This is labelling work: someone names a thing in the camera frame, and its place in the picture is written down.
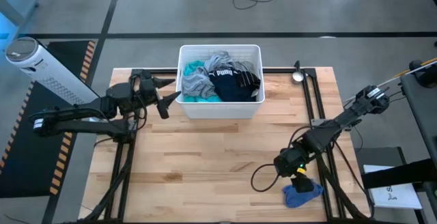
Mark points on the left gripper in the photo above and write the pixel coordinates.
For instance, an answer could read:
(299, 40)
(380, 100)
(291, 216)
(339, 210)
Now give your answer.
(148, 87)

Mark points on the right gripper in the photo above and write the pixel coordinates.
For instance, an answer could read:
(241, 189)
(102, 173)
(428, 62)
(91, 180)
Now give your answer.
(302, 184)

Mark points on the blue dotted garment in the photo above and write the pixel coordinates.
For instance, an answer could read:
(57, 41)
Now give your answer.
(297, 200)

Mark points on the teal garment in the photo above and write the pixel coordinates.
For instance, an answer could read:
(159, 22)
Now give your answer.
(191, 67)

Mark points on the white perforated plastic basket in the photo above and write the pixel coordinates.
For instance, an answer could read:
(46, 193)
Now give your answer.
(222, 111)

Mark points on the light grey garment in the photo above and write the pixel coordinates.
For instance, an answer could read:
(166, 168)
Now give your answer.
(222, 60)

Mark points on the navy white-striped Puma garment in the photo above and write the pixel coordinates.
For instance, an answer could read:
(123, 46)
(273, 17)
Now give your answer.
(232, 87)

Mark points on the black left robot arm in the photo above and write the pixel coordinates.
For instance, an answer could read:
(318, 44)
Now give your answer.
(78, 111)

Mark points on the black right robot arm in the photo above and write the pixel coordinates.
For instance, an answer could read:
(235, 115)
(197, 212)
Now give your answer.
(327, 133)

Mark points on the white paper sheet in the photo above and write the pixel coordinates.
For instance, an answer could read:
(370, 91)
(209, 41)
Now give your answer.
(392, 196)

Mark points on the black flat bar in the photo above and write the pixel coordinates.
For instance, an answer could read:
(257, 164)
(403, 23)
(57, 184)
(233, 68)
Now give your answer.
(403, 174)

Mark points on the round silver metal disc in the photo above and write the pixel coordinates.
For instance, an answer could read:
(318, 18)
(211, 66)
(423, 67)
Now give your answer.
(297, 76)

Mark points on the white tower fan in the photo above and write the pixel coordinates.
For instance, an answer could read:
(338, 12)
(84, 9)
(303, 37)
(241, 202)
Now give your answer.
(51, 73)

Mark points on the black desk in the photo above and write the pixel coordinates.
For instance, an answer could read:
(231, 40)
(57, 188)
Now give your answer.
(423, 114)

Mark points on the thin white rod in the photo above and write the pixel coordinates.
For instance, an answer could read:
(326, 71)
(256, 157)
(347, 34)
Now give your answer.
(403, 76)

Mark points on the black hazard-striped floor mat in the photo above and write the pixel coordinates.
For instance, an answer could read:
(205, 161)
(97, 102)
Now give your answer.
(27, 162)

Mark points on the black aluminium table frame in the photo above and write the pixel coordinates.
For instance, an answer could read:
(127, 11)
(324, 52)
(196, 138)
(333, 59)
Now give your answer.
(280, 70)

